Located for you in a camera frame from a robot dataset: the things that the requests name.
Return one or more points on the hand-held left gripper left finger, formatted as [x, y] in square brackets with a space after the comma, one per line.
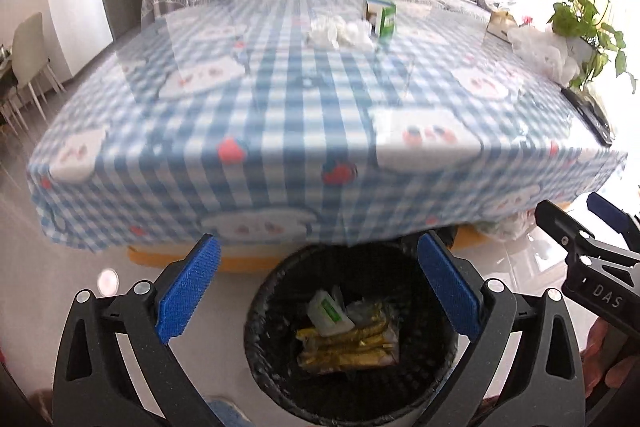
[192, 287]

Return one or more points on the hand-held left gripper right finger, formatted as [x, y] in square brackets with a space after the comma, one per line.
[447, 287]

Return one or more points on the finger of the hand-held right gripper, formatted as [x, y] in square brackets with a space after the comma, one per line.
[562, 229]
[607, 212]

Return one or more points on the clear plastic bag with scraps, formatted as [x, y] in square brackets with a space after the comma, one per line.
[372, 313]

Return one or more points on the black trash bin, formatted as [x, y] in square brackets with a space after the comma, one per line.
[280, 297]

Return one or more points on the gold foil snack bag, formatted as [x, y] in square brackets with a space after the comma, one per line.
[345, 349]

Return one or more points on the green white medicine box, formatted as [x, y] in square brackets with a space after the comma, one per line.
[327, 312]

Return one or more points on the person's right hand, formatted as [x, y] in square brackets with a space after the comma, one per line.
[620, 367]

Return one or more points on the crumpled clear plastic bag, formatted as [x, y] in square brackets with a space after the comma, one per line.
[507, 227]

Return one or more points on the black remote control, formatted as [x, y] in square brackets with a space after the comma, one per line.
[587, 114]

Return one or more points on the blue checked tablecloth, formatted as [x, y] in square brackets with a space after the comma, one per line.
[300, 132]

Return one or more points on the potted green plant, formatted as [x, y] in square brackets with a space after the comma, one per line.
[575, 12]

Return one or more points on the beige tissue box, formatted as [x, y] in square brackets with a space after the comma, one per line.
[500, 26]

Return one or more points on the upright green white box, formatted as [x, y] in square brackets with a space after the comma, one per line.
[382, 17]

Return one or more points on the crumpled white tissue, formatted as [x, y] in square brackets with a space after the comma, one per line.
[337, 32]

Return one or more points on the white dining chair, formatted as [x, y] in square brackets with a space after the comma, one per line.
[30, 52]

